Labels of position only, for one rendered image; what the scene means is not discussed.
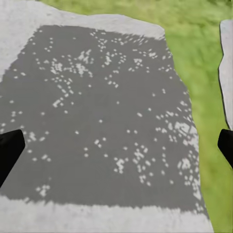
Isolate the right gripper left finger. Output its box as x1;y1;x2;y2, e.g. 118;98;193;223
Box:
0;129;25;187

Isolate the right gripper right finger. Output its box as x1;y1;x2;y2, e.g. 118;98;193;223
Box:
217;129;233;168

